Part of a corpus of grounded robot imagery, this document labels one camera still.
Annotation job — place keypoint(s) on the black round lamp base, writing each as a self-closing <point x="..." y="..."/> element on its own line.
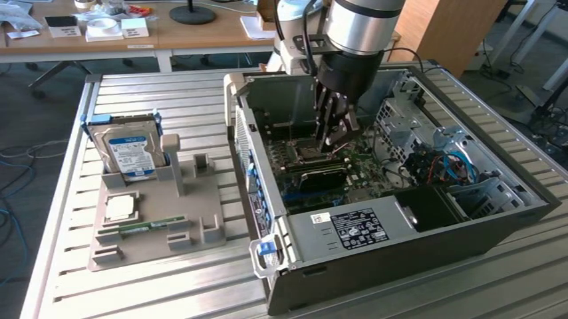
<point x="193" y="15"/>

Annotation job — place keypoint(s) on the red orange packet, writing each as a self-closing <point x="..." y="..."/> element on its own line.
<point x="140" y="10"/>

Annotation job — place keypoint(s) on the green motherboard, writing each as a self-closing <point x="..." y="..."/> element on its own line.
<point x="368" y="179"/>

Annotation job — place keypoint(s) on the open black PC case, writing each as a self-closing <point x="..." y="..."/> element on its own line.
<point x="400" y="276"/>

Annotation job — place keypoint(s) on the green graphics card black shroud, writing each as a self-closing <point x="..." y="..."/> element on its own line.
<point x="321" y="181"/>

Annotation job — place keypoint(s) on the beige tape roll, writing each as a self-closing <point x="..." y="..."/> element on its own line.
<point x="85" y="4"/>

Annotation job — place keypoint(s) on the blue expansion slot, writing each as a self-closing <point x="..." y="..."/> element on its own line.
<point x="293" y="196"/>

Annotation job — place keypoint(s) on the CPU socket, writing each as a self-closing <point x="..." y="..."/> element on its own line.
<point x="308" y="152"/>

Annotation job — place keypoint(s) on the hard disk with blue caddy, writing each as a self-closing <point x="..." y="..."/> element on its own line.
<point x="133" y="153"/>

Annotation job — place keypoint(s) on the flat white box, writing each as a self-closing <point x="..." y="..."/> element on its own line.
<point x="105" y="37"/>

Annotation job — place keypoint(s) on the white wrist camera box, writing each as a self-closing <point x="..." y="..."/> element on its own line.
<point x="293" y="56"/>

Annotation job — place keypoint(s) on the white labelled box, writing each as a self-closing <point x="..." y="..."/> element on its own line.
<point x="134" y="28"/>

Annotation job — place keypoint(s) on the white paper stack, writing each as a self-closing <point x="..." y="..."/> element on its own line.
<point x="256" y="30"/>

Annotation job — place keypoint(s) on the clear plastic bag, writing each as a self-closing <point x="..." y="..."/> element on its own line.
<point x="18" y="16"/>

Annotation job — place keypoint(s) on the blue card retention clip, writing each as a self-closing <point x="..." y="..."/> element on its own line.
<point x="260" y="199"/>

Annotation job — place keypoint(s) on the silver chipset heatsink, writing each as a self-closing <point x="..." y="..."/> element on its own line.
<point x="363" y="197"/>

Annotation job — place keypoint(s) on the wooden cabinet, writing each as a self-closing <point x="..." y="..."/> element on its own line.
<point x="444" y="33"/>

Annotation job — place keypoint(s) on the white tape roll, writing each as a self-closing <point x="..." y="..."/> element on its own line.
<point x="105" y="24"/>

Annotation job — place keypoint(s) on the white desk frame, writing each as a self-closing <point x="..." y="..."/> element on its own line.
<point x="558" y="71"/>

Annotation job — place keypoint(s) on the grey parts rack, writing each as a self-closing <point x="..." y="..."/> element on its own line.
<point x="196" y="206"/>

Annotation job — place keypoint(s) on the silver CPU chip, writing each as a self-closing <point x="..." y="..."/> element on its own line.
<point x="121" y="208"/>

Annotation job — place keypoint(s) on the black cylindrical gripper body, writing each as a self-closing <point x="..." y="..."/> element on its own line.
<point x="351" y="73"/>

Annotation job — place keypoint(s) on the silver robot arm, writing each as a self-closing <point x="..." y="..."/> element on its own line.
<point x="360" y="26"/>

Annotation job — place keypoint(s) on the grey power supply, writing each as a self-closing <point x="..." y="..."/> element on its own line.
<point x="311" y="239"/>

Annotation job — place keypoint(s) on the blue release latch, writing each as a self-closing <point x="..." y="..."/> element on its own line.
<point x="265" y="249"/>

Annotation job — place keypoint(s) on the perforated metal drive cage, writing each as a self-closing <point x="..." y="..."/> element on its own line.
<point x="400" y="133"/>

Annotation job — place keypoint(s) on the wooden desk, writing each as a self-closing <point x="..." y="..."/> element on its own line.
<point x="200" y="36"/>

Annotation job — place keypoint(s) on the white box black top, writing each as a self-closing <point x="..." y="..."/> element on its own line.
<point x="62" y="21"/>

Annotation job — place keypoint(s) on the shiny metal disk bay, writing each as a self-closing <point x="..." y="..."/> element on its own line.
<point x="462" y="146"/>

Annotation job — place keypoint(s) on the green RAM stick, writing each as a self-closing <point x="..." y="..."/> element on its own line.
<point x="142" y="225"/>

